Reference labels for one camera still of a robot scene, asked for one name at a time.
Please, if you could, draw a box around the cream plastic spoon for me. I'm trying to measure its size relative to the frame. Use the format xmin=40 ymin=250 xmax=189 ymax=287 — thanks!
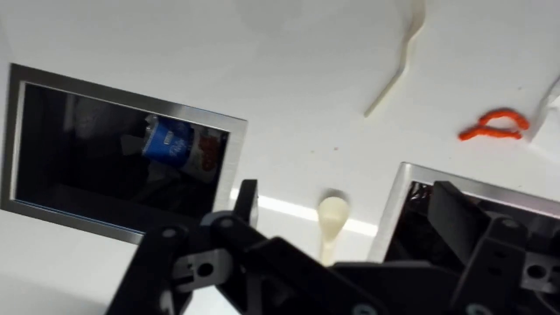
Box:
xmin=317 ymin=194 xmax=352 ymax=268

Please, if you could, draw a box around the cream plastic fork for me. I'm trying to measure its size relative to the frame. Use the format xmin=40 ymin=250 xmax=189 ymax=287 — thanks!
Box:
xmin=364 ymin=0 xmax=427 ymax=119

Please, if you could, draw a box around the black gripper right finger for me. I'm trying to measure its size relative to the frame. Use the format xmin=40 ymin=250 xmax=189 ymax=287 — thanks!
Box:
xmin=429 ymin=178 xmax=560 ymax=315

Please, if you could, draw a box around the steel-framed table hole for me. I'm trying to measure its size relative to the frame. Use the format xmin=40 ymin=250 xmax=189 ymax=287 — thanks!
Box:
xmin=0 ymin=61 xmax=250 ymax=245
xmin=366 ymin=161 xmax=560 ymax=264

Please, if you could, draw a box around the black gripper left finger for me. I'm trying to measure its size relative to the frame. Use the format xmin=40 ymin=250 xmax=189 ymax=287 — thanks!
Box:
xmin=103 ymin=177 xmax=352 ymax=315

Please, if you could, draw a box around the red twisted rubber band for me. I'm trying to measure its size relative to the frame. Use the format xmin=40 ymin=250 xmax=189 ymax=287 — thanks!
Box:
xmin=457 ymin=107 xmax=532 ymax=143

